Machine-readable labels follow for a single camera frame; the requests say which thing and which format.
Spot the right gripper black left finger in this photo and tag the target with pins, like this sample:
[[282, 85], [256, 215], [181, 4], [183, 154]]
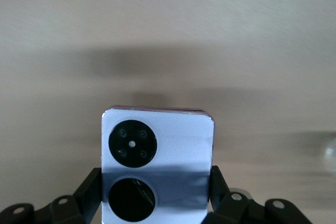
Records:
[[65, 211]]

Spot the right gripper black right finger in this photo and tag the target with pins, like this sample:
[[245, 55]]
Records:
[[236, 211]]

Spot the lilac flip phone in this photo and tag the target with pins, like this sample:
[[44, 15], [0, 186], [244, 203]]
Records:
[[178, 142]]

